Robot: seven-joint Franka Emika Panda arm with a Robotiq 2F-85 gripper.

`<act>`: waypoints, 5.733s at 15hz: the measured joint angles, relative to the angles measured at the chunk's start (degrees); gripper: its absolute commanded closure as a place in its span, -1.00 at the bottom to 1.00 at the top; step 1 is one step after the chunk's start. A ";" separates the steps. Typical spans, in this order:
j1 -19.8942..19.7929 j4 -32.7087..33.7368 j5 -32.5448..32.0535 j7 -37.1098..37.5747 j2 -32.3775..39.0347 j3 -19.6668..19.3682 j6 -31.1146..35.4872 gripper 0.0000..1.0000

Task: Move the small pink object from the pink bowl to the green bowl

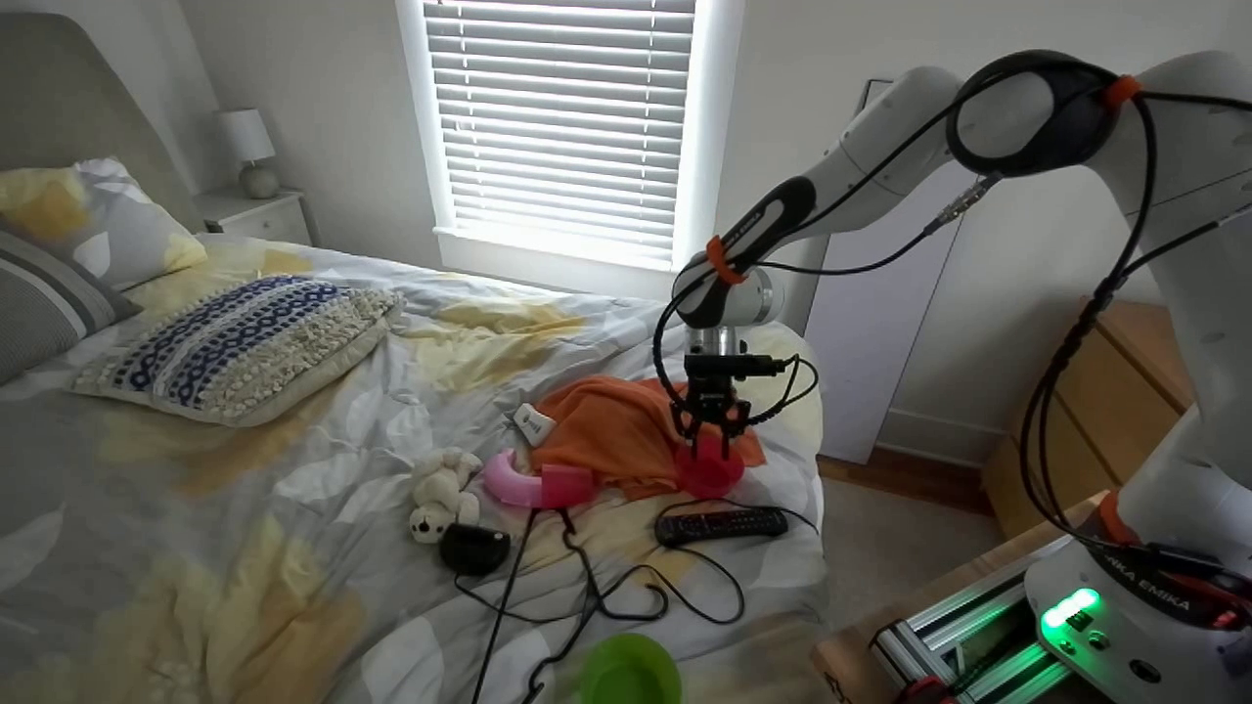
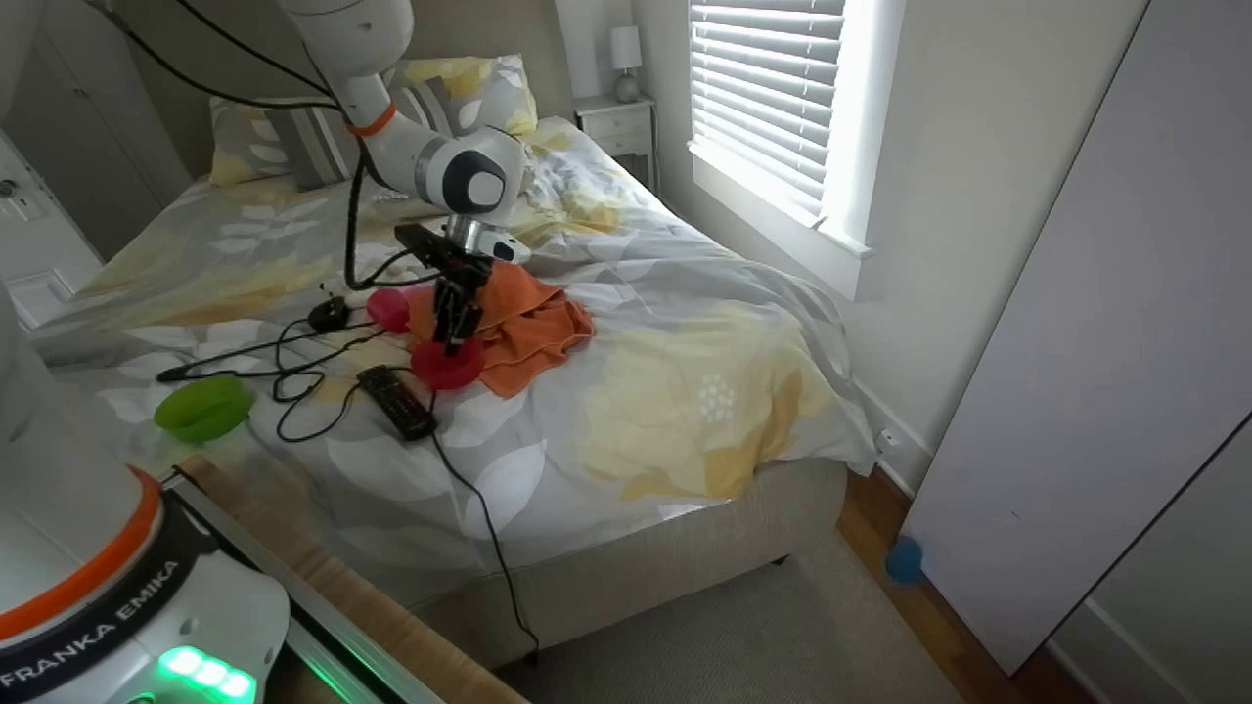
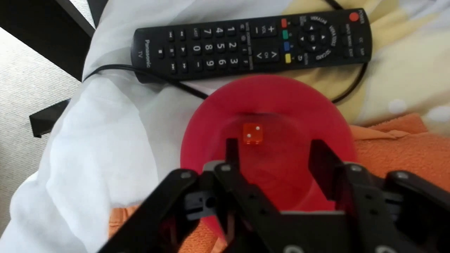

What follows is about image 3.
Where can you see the black metal frame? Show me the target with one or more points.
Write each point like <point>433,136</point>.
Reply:
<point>36,22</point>

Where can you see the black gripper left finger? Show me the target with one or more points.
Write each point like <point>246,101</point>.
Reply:
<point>187,219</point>

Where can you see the pink plastic bowl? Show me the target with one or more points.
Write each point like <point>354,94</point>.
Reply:
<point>281,116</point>

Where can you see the black tv remote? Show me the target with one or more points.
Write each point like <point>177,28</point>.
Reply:
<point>211,46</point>

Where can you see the orange cloth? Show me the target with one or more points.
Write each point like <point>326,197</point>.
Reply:
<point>402,149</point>

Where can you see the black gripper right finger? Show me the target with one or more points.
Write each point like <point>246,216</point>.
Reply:
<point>398,211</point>

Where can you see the small pink die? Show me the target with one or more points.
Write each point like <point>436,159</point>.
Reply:
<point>253,133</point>

